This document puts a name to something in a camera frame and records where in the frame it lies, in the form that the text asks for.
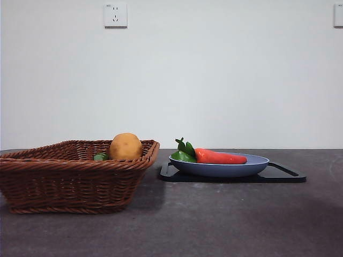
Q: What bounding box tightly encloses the orange carrot with green leaves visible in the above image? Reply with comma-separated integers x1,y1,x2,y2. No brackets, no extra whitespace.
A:
170,137,248,165

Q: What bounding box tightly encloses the blue round plate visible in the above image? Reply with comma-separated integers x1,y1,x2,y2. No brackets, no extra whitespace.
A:
168,153,270,178

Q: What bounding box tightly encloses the yellow-brown potato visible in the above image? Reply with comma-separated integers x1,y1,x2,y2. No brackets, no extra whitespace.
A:
109,132,143,161

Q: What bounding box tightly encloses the brown wicker basket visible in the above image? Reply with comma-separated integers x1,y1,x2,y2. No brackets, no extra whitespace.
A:
0,139,161,215

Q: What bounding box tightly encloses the black flat tray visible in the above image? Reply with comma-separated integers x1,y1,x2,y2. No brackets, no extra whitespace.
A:
159,161,307,184

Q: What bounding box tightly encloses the white wall socket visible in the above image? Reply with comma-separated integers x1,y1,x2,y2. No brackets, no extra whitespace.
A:
103,2,128,29

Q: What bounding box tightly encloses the white wall plate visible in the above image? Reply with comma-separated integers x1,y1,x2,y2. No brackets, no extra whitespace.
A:
333,3,343,28

